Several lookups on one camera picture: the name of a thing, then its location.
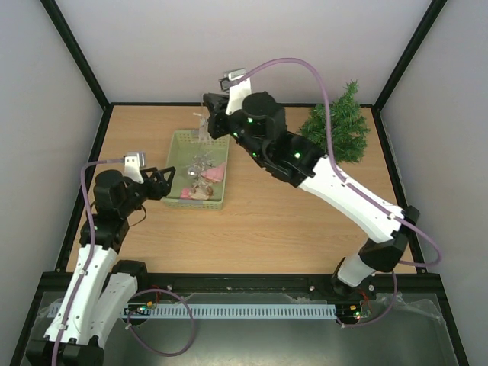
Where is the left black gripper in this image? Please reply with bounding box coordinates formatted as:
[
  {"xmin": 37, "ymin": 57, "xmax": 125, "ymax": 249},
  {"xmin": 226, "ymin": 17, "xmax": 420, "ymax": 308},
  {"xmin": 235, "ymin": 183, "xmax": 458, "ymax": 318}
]
[{"xmin": 119, "ymin": 166, "xmax": 177, "ymax": 217}]

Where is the light green plastic basket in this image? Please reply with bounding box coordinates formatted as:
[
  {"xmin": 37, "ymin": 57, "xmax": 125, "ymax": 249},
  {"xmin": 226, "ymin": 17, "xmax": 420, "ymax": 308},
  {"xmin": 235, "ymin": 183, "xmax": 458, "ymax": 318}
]
[{"xmin": 162, "ymin": 130, "xmax": 230, "ymax": 210}]

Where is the small green christmas tree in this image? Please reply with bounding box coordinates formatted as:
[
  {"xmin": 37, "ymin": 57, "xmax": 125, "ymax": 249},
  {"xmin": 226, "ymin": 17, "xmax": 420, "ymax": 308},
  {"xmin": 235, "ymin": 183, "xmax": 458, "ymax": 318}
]
[{"xmin": 298, "ymin": 81, "xmax": 371, "ymax": 164}]

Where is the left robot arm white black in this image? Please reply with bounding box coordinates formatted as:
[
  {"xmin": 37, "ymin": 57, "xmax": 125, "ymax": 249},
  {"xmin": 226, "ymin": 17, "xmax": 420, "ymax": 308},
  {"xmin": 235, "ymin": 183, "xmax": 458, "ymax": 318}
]
[{"xmin": 25, "ymin": 158, "xmax": 176, "ymax": 365}]

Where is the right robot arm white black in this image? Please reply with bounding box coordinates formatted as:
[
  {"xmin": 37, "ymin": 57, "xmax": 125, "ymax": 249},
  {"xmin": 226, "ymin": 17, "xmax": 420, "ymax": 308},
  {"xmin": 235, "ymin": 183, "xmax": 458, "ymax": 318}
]
[{"xmin": 203, "ymin": 91, "xmax": 419, "ymax": 299}]

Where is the silver star tree topper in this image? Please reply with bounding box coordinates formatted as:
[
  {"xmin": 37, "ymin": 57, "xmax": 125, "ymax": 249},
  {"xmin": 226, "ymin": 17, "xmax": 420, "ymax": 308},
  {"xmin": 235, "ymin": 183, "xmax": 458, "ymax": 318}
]
[{"xmin": 189, "ymin": 152, "xmax": 214, "ymax": 172}]

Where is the pink heart ornament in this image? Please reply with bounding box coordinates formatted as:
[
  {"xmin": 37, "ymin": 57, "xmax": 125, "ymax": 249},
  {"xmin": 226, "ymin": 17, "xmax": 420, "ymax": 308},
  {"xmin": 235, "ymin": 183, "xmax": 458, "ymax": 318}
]
[{"xmin": 179, "ymin": 188, "xmax": 192, "ymax": 200}]

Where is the silver disco ball ornament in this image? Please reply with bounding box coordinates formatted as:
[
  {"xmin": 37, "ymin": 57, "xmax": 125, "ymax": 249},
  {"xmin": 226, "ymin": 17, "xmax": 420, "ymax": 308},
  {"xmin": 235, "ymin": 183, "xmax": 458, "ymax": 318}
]
[{"xmin": 187, "ymin": 167, "xmax": 199, "ymax": 178}]

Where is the pink hat gnome ornament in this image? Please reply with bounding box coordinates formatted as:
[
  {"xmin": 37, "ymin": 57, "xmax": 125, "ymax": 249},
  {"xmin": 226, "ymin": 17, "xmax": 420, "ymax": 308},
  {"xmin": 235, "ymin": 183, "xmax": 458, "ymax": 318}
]
[{"xmin": 190, "ymin": 162, "xmax": 226, "ymax": 201}]

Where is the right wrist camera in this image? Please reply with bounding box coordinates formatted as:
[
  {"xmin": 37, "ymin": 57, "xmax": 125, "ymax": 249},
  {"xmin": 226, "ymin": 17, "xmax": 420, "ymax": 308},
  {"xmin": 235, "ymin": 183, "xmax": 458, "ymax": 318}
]
[{"xmin": 220, "ymin": 69, "xmax": 252, "ymax": 115}]

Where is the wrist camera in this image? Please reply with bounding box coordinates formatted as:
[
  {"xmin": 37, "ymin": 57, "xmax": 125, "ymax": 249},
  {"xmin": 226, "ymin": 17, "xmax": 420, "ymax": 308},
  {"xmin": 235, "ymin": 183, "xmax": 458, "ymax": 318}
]
[
  {"xmin": 124, "ymin": 151, "xmax": 146, "ymax": 181},
  {"xmin": 220, "ymin": 69, "xmax": 252, "ymax": 115}
]

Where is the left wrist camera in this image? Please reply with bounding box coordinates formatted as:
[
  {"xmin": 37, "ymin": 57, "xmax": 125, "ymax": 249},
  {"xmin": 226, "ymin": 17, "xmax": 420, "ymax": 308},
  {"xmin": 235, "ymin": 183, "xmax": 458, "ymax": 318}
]
[{"xmin": 124, "ymin": 151, "xmax": 146, "ymax": 181}]

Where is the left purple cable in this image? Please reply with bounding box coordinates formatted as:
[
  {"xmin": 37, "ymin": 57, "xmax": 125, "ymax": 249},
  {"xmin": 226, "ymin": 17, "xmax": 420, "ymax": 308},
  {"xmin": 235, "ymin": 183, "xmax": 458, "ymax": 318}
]
[{"xmin": 51, "ymin": 158, "xmax": 195, "ymax": 366}]

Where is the light blue slotted cable duct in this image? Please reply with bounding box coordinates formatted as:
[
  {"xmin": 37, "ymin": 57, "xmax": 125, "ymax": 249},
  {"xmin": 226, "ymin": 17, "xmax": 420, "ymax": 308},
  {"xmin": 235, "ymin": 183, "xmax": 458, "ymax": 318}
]
[{"xmin": 133, "ymin": 303, "xmax": 336, "ymax": 320}]

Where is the black aluminium frame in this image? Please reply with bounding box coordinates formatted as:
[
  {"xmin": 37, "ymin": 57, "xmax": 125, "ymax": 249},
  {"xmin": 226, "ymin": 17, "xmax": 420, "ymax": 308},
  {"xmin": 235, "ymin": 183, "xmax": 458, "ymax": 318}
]
[{"xmin": 9, "ymin": 0, "xmax": 470, "ymax": 366}]

